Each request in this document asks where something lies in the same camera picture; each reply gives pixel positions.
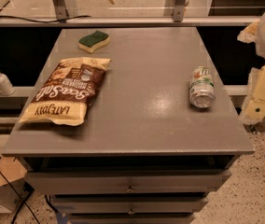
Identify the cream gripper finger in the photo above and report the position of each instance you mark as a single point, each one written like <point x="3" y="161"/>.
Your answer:
<point x="253" y="107"/>
<point x="249" y="33"/>

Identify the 7up soda can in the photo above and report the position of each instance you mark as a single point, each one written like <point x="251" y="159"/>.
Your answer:
<point x="201" y="88"/>

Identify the brown sea salt chip bag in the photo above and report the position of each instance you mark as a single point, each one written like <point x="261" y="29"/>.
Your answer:
<point x="68" y="93"/>

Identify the top drawer with knob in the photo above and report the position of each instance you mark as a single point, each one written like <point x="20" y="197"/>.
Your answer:
<point x="126" y="182"/>

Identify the drawer with knob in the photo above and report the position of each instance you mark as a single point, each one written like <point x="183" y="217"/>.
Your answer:
<point x="126" y="182"/>
<point x="129" y="204"/>

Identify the grey drawer cabinet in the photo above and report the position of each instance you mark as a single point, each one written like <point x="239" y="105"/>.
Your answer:
<point x="141" y="121"/>

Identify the green and yellow sponge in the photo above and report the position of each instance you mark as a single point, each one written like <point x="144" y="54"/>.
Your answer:
<point x="94" y="41"/>

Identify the middle drawer with knob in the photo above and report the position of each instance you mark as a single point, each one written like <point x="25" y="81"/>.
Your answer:
<point x="129" y="204"/>

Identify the white pump soap bottle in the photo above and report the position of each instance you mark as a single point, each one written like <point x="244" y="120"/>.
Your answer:
<point x="6" y="87"/>

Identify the cardboard box on floor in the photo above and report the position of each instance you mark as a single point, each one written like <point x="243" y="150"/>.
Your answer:
<point x="11" y="184"/>

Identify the grey metal bracket right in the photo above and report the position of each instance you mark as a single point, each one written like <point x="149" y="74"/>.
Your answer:
<point x="179" y="10"/>

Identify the grey metal bracket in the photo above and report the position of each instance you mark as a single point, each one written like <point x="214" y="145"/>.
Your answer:
<point x="179" y="10"/>
<point x="60" y="10"/>

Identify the grey metal bracket left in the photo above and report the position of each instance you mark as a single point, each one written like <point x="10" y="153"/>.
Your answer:
<point x="60" y="10"/>

